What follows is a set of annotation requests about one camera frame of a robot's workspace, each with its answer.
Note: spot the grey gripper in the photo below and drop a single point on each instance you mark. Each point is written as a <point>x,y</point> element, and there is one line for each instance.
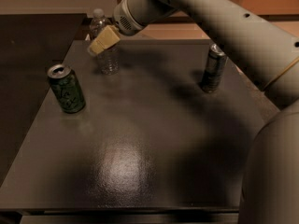
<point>121,19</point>

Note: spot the slim silver energy drink can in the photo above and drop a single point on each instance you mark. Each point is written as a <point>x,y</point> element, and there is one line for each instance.
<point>215,64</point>

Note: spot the clear plastic water bottle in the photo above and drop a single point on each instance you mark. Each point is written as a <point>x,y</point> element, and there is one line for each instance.
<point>108,59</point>

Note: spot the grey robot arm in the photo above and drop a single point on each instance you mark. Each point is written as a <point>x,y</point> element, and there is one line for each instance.
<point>268,56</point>

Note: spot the green soda can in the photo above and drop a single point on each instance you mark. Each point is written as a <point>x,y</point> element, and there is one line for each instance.
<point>65,86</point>

